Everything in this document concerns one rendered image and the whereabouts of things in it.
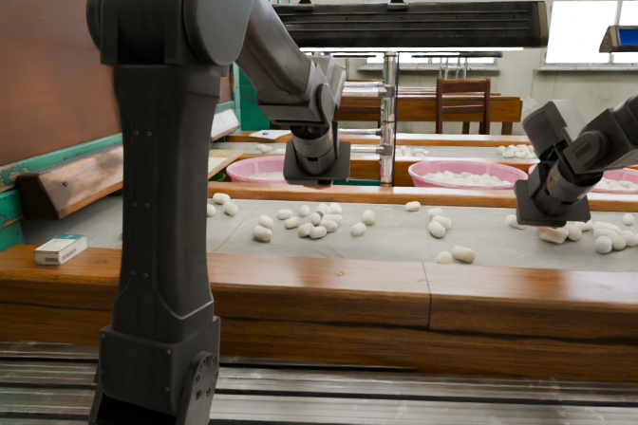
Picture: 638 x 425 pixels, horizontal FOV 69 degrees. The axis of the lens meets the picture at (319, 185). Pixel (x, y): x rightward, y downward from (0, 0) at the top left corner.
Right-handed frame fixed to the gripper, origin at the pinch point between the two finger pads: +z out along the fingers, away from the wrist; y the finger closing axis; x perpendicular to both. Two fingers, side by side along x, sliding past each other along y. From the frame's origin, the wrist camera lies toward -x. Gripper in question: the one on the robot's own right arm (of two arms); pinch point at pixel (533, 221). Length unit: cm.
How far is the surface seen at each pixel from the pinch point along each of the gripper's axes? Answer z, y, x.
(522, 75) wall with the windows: 389, -143, -344
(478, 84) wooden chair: 192, -41, -177
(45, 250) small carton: -23, 69, 16
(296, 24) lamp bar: -21, 40, -24
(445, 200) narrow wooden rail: 9.6, 12.8, -7.5
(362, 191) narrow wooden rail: 9.3, 29.4, -8.9
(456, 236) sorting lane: -1.9, 13.2, 4.1
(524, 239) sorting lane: -1.8, 2.3, 4.0
